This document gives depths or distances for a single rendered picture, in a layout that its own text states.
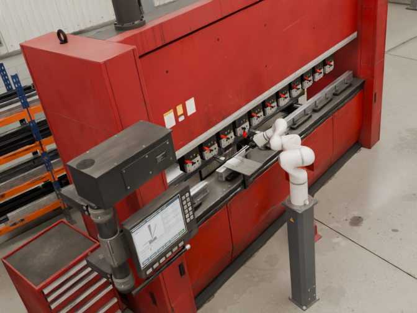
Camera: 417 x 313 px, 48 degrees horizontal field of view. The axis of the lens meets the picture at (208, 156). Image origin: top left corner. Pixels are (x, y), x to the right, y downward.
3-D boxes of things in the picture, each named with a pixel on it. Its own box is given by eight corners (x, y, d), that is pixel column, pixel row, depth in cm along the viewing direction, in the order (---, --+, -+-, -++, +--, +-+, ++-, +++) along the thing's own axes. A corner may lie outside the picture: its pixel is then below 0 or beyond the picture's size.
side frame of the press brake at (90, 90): (178, 346, 355) (99, 62, 235) (110, 296, 408) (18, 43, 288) (200, 324, 370) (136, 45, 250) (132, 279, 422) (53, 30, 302)
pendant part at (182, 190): (143, 280, 248) (128, 230, 229) (129, 271, 255) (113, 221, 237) (199, 232, 275) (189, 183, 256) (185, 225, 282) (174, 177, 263)
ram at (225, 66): (147, 179, 313) (119, 68, 271) (139, 176, 318) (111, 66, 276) (357, 36, 488) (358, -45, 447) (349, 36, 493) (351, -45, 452)
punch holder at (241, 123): (238, 137, 377) (236, 119, 368) (230, 135, 382) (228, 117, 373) (249, 129, 385) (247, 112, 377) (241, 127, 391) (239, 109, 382)
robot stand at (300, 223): (319, 299, 374) (318, 201, 322) (304, 312, 366) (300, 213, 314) (303, 286, 387) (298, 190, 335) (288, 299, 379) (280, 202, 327)
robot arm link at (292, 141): (292, 170, 301) (317, 166, 301) (290, 153, 298) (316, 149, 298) (278, 149, 349) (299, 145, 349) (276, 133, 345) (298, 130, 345)
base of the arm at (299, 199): (319, 200, 322) (318, 179, 312) (300, 213, 313) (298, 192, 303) (298, 190, 335) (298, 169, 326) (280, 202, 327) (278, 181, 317)
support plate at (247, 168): (249, 176, 361) (249, 175, 360) (223, 166, 377) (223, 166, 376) (262, 164, 371) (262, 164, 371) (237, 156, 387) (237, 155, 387)
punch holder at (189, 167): (187, 174, 342) (183, 155, 333) (179, 171, 347) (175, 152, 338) (201, 164, 350) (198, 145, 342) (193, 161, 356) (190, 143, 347)
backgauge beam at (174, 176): (146, 210, 360) (143, 200, 354) (134, 205, 368) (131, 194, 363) (304, 94, 494) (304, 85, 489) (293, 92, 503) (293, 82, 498)
